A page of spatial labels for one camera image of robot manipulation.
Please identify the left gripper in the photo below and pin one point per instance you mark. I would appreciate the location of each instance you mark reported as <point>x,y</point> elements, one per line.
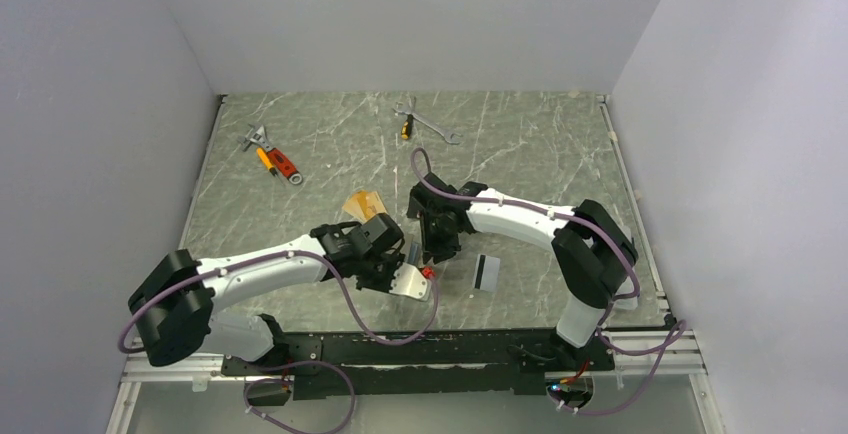
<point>395,261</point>

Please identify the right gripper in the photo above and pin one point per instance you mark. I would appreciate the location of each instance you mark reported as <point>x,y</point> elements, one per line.
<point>432,248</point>

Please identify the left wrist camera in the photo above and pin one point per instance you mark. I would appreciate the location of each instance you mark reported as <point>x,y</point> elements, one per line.
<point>410,282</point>

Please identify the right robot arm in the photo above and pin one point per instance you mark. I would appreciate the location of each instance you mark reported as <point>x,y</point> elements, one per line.
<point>595,256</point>

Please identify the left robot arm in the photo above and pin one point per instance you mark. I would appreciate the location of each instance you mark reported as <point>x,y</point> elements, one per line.
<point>179,309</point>

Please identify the silver open-end wrench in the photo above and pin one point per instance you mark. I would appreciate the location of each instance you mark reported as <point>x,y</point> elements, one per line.
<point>450,137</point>

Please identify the yellow black screwdriver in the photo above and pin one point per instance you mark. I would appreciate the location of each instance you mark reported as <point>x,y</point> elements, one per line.
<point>407,127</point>

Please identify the black base frame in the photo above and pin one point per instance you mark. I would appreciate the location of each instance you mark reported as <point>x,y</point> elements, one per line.
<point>332,380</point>

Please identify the aluminium rail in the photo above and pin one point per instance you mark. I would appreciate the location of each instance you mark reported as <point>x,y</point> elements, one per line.
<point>524,351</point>

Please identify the grey card holder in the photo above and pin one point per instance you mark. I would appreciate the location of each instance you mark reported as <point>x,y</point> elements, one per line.
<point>414,254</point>

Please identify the red adjustable wrench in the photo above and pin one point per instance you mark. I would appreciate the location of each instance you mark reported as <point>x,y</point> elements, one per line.
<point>287,171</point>

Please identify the single silver credit card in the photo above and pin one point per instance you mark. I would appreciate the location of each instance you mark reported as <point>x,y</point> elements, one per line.
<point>486,273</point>

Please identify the orange utility knife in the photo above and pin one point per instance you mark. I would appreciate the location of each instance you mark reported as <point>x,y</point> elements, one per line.
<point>266,161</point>

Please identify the gold credit card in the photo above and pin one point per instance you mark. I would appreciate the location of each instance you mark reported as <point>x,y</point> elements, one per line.
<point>364,205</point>

